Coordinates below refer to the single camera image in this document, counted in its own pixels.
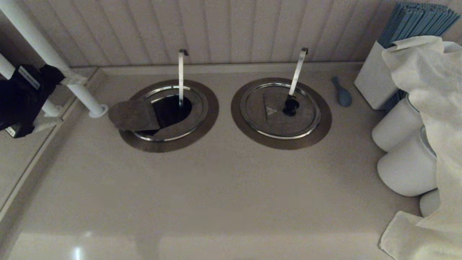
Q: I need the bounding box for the white round jar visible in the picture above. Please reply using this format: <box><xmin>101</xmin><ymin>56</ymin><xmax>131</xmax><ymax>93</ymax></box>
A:
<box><xmin>372</xmin><ymin>96</ymin><xmax>426</xmax><ymax>152</ymax></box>
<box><xmin>377</xmin><ymin>126</ymin><xmax>439</xmax><ymax>197</ymax></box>
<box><xmin>420</xmin><ymin>188</ymin><xmax>442</xmax><ymax>218</ymax></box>

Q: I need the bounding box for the glass pot lid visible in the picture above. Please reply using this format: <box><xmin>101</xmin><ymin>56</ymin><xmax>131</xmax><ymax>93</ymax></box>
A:
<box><xmin>240</xmin><ymin>82</ymin><xmax>322</xmax><ymax>140</ymax></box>

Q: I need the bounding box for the right steel pot lid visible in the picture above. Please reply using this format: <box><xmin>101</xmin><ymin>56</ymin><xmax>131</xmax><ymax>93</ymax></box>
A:
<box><xmin>231</xmin><ymin>77</ymin><xmax>332</xmax><ymax>150</ymax></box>

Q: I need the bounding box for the blue plastic spoon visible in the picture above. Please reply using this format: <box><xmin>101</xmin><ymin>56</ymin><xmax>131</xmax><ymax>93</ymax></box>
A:
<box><xmin>332</xmin><ymin>75</ymin><xmax>353</xmax><ymax>107</ymax></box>

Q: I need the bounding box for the white pole with base flange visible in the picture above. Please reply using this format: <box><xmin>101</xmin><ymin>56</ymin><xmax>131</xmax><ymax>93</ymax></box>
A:
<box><xmin>0</xmin><ymin>0</ymin><xmax>109</xmax><ymax>119</ymax></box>

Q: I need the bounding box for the white woven cloth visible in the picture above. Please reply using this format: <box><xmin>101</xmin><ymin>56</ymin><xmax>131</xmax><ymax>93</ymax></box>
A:
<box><xmin>379</xmin><ymin>35</ymin><xmax>462</xmax><ymax>260</ymax></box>

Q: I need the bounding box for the blue straw bundle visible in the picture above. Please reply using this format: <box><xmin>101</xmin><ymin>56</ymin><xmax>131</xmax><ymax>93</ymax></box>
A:
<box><xmin>378</xmin><ymin>1</ymin><xmax>462</xmax><ymax>48</ymax></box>

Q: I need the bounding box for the white rack crossbar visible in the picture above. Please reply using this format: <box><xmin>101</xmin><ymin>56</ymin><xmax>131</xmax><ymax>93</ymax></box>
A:
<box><xmin>33</xmin><ymin>116</ymin><xmax>64</xmax><ymax>133</ymax></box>
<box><xmin>60</xmin><ymin>73</ymin><xmax>88</xmax><ymax>86</ymax></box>

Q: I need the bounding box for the white rectangular holder box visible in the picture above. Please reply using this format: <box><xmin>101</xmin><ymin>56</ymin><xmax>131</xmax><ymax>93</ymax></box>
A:
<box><xmin>354</xmin><ymin>40</ymin><xmax>401</xmax><ymax>110</ymax></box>

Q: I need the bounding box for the blue ribbed object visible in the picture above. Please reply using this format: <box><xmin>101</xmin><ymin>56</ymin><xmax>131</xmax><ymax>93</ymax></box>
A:
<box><xmin>384</xmin><ymin>90</ymin><xmax>409</xmax><ymax>112</ymax></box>

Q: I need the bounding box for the metal ladle handle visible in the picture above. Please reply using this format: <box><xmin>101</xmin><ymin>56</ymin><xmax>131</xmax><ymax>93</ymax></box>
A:
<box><xmin>288</xmin><ymin>47</ymin><xmax>309</xmax><ymax>98</ymax></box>
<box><xmin>178</xmin><ymin>49</ymin><xmax>189</xmax><ymax>108</ymax></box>

